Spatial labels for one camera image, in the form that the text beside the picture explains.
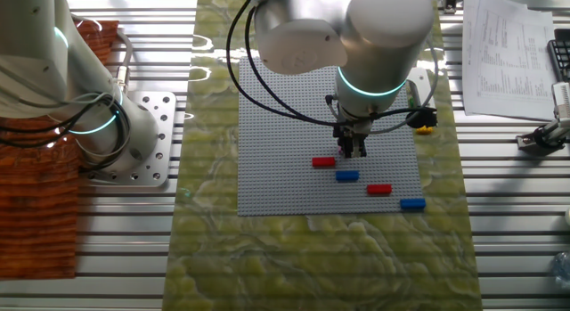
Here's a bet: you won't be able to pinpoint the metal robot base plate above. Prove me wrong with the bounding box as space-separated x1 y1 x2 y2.
82 90 178 188

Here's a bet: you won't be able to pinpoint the black keyboard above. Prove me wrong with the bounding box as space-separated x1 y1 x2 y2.
546 28 570 83

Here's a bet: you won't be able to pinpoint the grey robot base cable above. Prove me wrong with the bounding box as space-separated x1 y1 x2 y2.
114 29 134 87

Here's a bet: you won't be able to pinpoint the printed paper sheets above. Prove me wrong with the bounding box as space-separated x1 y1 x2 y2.
461 0 560 122

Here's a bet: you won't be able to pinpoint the grey Lego baseplate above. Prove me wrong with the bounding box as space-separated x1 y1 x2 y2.
236 56 424 217

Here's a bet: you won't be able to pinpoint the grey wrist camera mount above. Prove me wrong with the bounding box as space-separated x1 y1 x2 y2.
405 66 440 129

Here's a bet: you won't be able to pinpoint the green marble pattern mat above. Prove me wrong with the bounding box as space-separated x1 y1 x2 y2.
162 0 485 311

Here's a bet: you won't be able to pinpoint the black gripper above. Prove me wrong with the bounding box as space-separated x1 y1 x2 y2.
332 121 372 160

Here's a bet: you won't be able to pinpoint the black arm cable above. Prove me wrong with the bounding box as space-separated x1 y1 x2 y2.
224 0 440 136

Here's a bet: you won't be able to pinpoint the silver camera on mount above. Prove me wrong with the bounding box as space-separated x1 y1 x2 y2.
516 81 570 151

